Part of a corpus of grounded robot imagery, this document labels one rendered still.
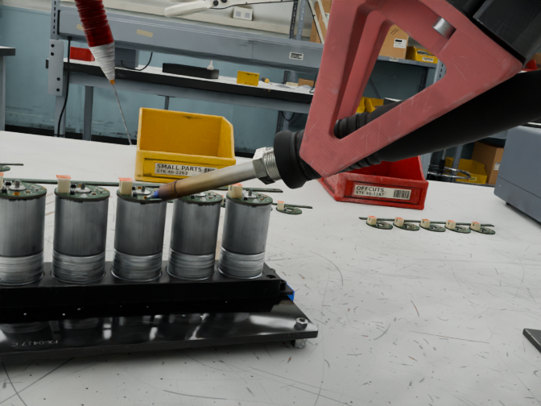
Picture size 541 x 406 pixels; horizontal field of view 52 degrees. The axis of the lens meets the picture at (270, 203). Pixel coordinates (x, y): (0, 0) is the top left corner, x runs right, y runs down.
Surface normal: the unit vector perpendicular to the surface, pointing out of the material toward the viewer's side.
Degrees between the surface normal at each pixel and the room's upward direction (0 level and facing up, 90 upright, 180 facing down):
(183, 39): 90
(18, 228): 90
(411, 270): 0
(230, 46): 90
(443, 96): 108
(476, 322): 0
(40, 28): 90
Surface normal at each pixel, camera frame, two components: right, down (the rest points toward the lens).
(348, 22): -0.56, 0.42
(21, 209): 0.56, 0.28
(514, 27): -0.39, 0.18
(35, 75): 0.10, 0.26
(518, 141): -0.99, -0.13
